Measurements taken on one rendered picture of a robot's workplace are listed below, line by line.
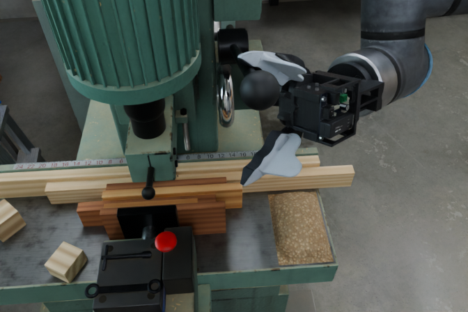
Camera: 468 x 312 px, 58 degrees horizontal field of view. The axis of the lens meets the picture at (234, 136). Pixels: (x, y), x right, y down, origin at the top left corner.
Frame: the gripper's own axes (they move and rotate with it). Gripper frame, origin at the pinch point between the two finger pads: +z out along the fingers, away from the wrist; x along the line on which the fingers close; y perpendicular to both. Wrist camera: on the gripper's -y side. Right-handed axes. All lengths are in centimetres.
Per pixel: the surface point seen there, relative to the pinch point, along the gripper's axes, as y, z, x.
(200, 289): -11.2, -2.1, 32.7
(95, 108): -68, -15, 19
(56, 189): -36.9, 8.5, 19.8
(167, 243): -8.9, 4.6, 18.5
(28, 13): -279, -74, 18
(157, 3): -6.7, 4.1, -12.8
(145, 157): -18.9, 0.6, 10.3
